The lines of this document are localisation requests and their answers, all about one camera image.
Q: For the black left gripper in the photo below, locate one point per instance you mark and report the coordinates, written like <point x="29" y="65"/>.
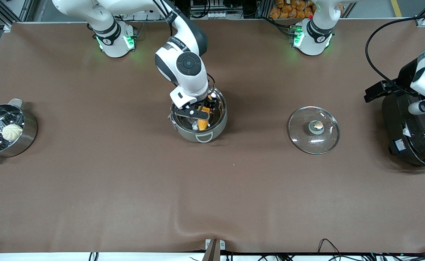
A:
<point x="403" y="77"/>

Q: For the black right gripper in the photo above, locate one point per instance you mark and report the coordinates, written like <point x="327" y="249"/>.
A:
<point x="212" y="103"/>

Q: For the yellow toy corn cob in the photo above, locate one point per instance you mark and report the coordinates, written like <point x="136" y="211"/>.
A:
<point x="204" y="123"/>

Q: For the glass pot lid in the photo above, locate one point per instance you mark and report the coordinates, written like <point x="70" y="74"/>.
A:
<point x="303" y="137"/>

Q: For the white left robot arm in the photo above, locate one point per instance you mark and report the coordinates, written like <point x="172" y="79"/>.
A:
<point x="312" y="41"/>

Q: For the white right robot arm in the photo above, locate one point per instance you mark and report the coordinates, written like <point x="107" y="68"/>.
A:
<point x="194" y="83"/>

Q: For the steel cooking pot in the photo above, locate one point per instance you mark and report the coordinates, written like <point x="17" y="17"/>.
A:
<point x="212" y="136"/>

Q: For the steel steamer pot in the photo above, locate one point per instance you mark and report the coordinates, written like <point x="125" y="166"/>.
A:
<point x="27" y="141"/>

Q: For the black rice cooker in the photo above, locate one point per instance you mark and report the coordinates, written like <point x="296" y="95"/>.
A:
<point x="415" y="145"/>

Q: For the small white socket strip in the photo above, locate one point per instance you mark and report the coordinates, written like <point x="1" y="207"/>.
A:
<point x="217" y="15"/>

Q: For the brown table cloth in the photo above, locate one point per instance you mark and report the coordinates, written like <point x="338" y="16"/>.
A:
<point x="212" y="199"/>

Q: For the bag of orange buns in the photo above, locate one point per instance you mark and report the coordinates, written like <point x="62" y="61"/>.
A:
<point x="292" y="9"/>

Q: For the white steamed bun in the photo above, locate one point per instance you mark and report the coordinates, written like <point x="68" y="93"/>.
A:
<point x="12" y="132"/>

